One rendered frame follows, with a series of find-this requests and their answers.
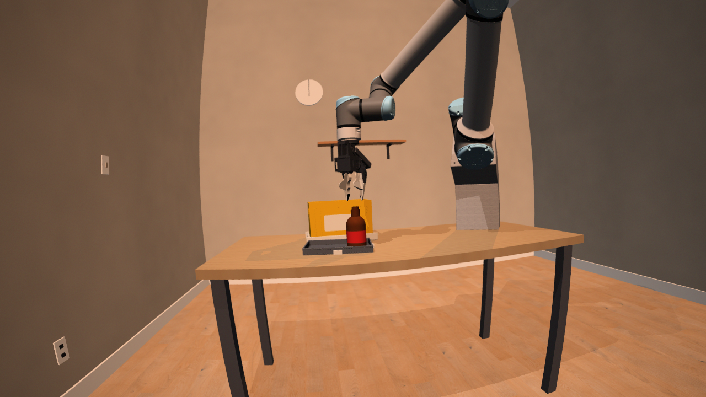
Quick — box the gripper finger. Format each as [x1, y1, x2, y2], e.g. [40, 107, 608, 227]
[339, 172, 352, 201]
[353, 163, 367, 200]

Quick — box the brown glass bottle with red label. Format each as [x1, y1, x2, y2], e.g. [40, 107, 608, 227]
[346, 206, 367, 246]

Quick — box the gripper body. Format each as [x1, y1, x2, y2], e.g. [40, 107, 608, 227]
[334, 140, 363, 174]

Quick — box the yellow bottle crate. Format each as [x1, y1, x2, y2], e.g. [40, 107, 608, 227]
[308, 199, 373, 237]

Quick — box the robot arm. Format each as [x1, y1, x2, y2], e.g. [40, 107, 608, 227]
[336, 0, 509, 170]

